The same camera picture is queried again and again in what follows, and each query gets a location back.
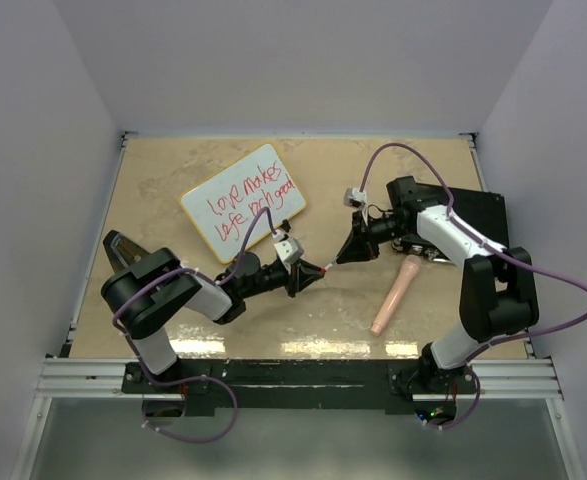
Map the pink toy microphone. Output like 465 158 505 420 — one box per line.
369 255 422 337

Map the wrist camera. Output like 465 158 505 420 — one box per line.
343 187 368 210
272 229 304 266

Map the black base bar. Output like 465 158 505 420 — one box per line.
121 359 477 420

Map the black hard case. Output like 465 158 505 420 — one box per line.
391 188 510 263

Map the yellow framed whiteboard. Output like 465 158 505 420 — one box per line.
180 143 307 264

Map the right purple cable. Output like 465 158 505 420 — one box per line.
360 143 587 361

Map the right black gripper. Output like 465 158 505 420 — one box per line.
337 209 411 264

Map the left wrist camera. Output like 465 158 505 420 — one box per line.
272 229 304 266

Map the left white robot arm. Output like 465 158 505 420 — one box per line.
101 248 326 392

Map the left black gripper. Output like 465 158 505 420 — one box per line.
241 257 323 299

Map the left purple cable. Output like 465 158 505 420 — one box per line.
111 207 282 389

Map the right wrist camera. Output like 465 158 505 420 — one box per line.
343 187 368 210

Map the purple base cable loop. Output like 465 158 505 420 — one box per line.
141 375 239 444

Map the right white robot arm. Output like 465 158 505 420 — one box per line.
336 176 539 400

